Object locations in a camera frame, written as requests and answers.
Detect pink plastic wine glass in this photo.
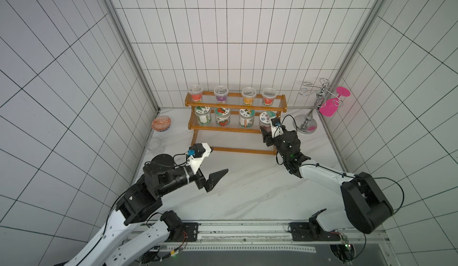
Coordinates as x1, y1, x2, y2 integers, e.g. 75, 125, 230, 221
319, 86, 351, 117

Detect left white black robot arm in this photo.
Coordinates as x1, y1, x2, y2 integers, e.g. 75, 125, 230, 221
66, 143, 228, 266

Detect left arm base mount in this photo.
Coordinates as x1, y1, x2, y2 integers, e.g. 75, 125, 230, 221
165, 223, 199, 242

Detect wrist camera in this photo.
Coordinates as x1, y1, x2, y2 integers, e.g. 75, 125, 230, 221
186, 143, 209, 174
270, 117, 284, 138

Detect small container red seeds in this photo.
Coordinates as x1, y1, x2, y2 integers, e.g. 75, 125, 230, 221
188, 85, 203, 102

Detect flower label seed jar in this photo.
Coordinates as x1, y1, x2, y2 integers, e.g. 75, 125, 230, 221
239, 108, 255, 128

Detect wiring bundle under rail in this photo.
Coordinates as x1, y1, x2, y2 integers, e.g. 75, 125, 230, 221
135, 229, 188, 265

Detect small container dark seeds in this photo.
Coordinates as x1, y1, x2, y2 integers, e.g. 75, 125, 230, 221
261, 88, 277, 106

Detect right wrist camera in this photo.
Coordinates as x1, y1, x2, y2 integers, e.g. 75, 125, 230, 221
270, 117, 284, 138

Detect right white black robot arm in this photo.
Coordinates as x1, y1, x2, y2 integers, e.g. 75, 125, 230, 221
260, 126, 398, 236

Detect strawberry lid jar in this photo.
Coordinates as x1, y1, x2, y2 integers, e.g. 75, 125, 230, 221
215, 107, 231, 127

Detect green tree lid jar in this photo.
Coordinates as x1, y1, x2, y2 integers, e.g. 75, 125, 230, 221
194, 106, 211, 125

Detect orange patterned glass bowl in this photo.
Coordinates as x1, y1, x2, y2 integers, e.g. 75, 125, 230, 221
151, 116, 171, 132

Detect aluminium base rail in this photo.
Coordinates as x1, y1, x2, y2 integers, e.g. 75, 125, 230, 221
152, 220, 394, 256

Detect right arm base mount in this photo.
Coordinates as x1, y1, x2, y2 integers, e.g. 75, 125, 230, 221
288, 222, 341, 242

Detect red seed jar monkey lid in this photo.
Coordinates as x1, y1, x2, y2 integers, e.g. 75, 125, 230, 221
259, 111, 277, 132

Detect orange wooden two-tier shelf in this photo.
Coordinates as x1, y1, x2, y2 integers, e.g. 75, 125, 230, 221
185, 91, 287, 155

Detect small container brown seeds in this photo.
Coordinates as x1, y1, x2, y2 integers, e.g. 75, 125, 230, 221
241, 87, 257, 106

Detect clear glass cup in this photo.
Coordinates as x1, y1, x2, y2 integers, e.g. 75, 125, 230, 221
147, 137, 163, 152

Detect small container purple seeds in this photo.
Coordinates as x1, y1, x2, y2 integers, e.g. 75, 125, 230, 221
213, 85, 229, 104

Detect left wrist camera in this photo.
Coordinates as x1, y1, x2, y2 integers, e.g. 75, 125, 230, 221
186, 143, 209, 174

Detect chrome wine glass rack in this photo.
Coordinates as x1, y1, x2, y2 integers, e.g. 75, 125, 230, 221
295, 78, 336, 135

